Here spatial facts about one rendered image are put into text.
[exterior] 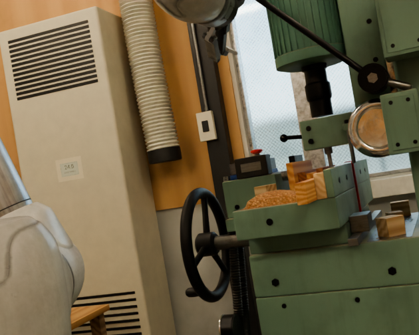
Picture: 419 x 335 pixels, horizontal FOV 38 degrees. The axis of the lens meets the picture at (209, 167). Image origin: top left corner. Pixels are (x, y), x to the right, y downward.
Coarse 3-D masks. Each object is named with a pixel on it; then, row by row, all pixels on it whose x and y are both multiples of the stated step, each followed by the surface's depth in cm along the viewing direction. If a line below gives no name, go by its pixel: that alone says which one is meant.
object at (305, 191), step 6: (306, 180) 118; (312, 180) 117; (300, 186) 111; (306, 186) 111; (312, 186) 116; (300, 192) 111; (306, 192) 111; (312, 192) 115; (300, 198) 111; (306, 198) 111; (312, 198) 114; (300, 204) 111
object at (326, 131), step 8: (312, 120) 142; (320, 120) 141; (328, 120) 140; (336, 120) 140; (304, 128) 142; (312, 128) 142; (320, 128) 141; (328, 128) 141; (336, 128) 140; (304, 136) 143; (312, 136) 142; (320, 136) 141; (328, 136) 141; (336, 136) 140; (344, 136) 139; (304, 144) 143; (312, 144) 142; (320, 144) 141; (328, 144) 141; (336, 144) 140; (344, 144) 142; (328, 152) 143
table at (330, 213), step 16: (352, 192) 139; (368, 192) 166; (256, 208) 123; (272, 208) 121; (288, 208) 120; (304, 208) 119; (320, 208) 118; (336, 208) 117; (352, 208) 135; (240, 224) 124; (256, 224) 123; (272, 224) 121; (288, 224) 120; (304, 224) 119; (320, 224) 118; (336, 224) 117; (240, 240) 124
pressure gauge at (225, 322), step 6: (222, 318) 126; (228, 318) 125; (234, 318) 126; (222, 324) 125; (228, 324) 124; (234, 324) 125; (240, 324) 128; (222, 330) 124; (228, 330) 124; (234, 330) 125; (240, 330) 128
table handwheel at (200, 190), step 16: (192, 192) 152; (208, 192) 159; (192, 208) 147; (208, 224) 157; (224, 224) 167; (208, 240) 153; (224, 240) 153; (192, 256) 143; (208, 256) 156; (224, 256) 166; (192, 272) 143; (224, 272) 163; (224, 288) 158
